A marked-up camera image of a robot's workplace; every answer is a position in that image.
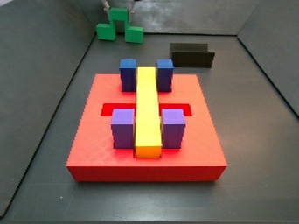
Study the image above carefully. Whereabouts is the black angled bracket stand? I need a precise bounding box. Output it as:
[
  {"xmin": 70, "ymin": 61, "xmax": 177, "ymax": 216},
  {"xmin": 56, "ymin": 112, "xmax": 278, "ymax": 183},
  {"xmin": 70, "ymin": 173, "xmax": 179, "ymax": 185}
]
[{"xmin": 170, "ymin": 43, "xmax": 215, "ymax": 68}]

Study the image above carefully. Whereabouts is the yellow long bar block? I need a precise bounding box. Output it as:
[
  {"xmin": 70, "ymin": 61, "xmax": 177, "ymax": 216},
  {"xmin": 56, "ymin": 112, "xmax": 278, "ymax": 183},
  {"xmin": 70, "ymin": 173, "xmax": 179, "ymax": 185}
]
[{"xmin": 135, "ymin": 67, "xmax": 163, "ymax": 158}]

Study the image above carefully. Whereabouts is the blue block left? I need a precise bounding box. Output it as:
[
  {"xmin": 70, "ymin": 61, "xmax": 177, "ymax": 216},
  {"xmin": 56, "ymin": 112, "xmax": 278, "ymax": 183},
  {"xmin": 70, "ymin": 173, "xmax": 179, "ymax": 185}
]
[{"xmin": 119, "ymin": 59, "xmax": 137, "ymax": 92}]

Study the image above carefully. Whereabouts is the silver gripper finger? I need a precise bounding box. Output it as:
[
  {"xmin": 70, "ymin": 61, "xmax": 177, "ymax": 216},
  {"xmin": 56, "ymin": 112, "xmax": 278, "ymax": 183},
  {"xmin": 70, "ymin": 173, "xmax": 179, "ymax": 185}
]
[
  {"xmin": 129, "ymin": 0, "xmax": 137, "ymax": 13},
  {"xmin": 102, "ymin": 0, "xmax": 111, "ymax": 11}
]

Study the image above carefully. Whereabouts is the red board base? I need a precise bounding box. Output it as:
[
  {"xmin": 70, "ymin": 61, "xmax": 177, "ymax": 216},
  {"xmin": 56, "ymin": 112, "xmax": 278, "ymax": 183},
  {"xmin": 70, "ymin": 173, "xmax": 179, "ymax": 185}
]
[{"xmin": 67, "ymin": 74, "xmax": 227, "ymax": 182}]

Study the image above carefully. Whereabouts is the purple block right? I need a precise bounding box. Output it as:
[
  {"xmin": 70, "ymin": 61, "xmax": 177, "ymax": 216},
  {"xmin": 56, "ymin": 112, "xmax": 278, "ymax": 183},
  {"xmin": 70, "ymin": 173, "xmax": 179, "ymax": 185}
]
[{"xmin": 162, "ymin": 108, "xmax": 186, "ymax": 149}]

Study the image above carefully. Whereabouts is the purple block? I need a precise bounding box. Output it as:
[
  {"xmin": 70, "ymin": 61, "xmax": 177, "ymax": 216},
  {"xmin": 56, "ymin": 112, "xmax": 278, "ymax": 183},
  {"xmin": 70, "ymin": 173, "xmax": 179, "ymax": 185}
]
[
  {"xmin": 111, "ymin": 108, "xmax": 135, "ymax": 149},
  {"xmin": 162, "ymin": 108, "xmax": 186, "ymax": 149}
]

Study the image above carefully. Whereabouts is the blue block right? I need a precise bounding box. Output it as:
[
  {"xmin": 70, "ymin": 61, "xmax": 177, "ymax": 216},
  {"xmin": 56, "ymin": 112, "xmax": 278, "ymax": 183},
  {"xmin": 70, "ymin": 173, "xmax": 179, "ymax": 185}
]
[{"xmin": 157, "ymin": 59, "xmax": 174, "ymax": 92}]

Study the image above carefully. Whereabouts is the purple block left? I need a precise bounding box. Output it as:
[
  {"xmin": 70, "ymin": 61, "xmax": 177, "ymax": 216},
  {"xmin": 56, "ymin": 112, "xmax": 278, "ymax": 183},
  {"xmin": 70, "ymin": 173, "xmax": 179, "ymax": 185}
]
[{"xmin": 111, "ymin": 108, "xmax": 135, "ymax": 149}]

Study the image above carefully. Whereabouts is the green stepped arch block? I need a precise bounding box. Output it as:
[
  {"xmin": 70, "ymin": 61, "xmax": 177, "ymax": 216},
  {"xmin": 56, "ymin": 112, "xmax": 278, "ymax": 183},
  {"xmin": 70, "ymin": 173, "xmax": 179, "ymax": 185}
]
[{"xmin": 97, "ymin": 8, "xmax": 145, "ymax": 44}]

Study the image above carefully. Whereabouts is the blue block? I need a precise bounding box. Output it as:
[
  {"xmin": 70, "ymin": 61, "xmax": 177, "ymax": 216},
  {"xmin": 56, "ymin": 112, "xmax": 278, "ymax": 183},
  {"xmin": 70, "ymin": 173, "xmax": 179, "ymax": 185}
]
[
  {"xmin": 157, "ymin": 59, "xmax": 174, "ymax": 92},
  {"xmin": 119, "ymin": 59, "xmax": 137, "ymax": 92}
]

